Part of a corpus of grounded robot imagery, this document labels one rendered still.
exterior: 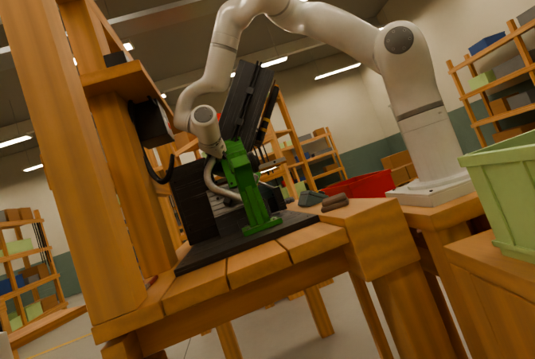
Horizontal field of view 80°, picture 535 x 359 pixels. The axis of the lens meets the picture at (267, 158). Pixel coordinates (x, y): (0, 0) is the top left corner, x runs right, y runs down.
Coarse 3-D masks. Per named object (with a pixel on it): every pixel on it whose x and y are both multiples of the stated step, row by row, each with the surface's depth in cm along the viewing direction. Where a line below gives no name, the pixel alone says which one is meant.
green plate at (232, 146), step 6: (234, 138) 137; (228, 144) 136; (234, 144) 136; (240, 144) 136; (228, 150) 135; (234, 150) 135; (222, 162) 133; (228, 168) 132; (228, 174) 131; (228, 180) 130; (234, 180) 130; (234, 186) 129
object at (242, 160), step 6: (240, 156) 103; (246, 156) 103; (234, 162) 101; (240, 162) 101; (246, 162) 100; (234, 168) 99; (240, 168) 100; (246, 168) 101; (240, 174) 101; (246, 174) 102; (252, 174) 103; (240, 180) 103; (246, 180) 103; (252, 180) 104; (240, 186) 104; (246, 186) 105; (252, 186) 106
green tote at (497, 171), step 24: (504, 144) 52; (528, 144) 52; (480, 168) 48; (504, 168) 44; (528, 168) 40; (480, 192) 51; (504, 192) 46; (528, 192) 42; (504, 216) 48; (528, 216) 43; (504, 240) 49; (528, 240) 45
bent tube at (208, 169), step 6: (210, 162) 129; (210, 168) 129; (204, 174) 128; (210, 174) 128; (210, 180) 127; (210, 186) 126; (216, 186) 126; (216, 192) 125; (222, 192) 125; (228, 192) 125; (234, 198) 124; (240, 198) 123
